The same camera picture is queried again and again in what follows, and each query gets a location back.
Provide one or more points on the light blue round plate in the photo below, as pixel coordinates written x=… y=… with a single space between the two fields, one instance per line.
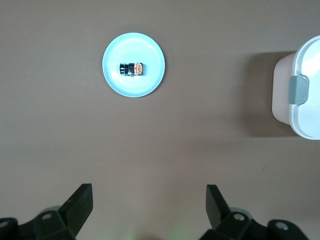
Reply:
x=135 y=85

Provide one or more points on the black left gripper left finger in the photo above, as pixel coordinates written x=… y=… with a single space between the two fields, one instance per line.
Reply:
x=75 y=207

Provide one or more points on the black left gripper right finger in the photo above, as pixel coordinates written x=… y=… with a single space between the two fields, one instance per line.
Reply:
x=217 y=210

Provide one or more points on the orange and black switch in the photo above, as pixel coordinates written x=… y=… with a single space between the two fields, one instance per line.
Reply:
x=136 y=68

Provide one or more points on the white lidded storage box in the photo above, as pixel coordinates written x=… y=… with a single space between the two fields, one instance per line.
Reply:
x=310 y=75

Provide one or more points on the brown table cover sheet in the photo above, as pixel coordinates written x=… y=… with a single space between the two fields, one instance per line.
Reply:
x=175 y=150

